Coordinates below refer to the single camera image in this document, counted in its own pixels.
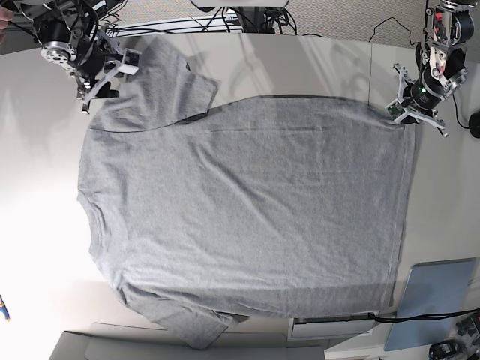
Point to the grey laptop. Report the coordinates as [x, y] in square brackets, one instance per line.
[431, 288]

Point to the blue orange tool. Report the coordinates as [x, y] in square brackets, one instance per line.
[4, 310]

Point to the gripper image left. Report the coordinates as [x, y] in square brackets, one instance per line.
[106, 58]

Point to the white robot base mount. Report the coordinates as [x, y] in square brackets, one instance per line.
[240, 3]

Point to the white table cable box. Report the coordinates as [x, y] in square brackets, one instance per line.
[331, 327]

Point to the black round puck device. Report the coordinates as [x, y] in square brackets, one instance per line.
[474, 125]

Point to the grey T-shirt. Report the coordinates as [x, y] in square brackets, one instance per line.
[271, 206]

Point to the black device bottom right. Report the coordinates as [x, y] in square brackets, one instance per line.
[447, 349]

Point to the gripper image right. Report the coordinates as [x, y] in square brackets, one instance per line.
[426, 93]

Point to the person hand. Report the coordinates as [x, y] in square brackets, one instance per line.
[6, 16]

